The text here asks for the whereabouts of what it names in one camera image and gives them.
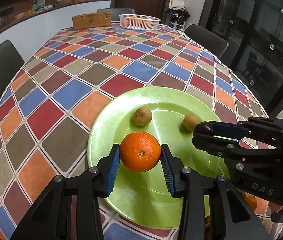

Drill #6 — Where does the brown round fruit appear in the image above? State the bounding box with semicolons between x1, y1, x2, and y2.
183;114;201;132
133;107;152;126

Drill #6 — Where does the large orange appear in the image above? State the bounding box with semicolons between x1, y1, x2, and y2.
119;132;161;172

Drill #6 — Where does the dark plum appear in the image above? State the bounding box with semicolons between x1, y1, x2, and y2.
193;121;214;136

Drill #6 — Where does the right hand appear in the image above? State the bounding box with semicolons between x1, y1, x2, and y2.
269;202;283;213

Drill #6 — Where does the right side orange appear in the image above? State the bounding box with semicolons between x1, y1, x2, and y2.
244;195;258;211

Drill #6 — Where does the colourful checked tablecloth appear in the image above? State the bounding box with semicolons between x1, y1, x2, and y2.
0;24;266;239

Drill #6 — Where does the green plate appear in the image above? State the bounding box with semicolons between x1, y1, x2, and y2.
87;87;228;229

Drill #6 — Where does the dark chair right side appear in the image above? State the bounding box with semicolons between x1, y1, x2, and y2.
184;24;229;58

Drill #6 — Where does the dark chair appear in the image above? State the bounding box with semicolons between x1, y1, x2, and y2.
184;24;229;58
0;40;25;98

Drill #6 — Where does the white fruit basket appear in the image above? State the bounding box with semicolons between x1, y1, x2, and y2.
119;14;161;31

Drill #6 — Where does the dark chair far end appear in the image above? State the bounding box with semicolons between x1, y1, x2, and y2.
97;8;135;21

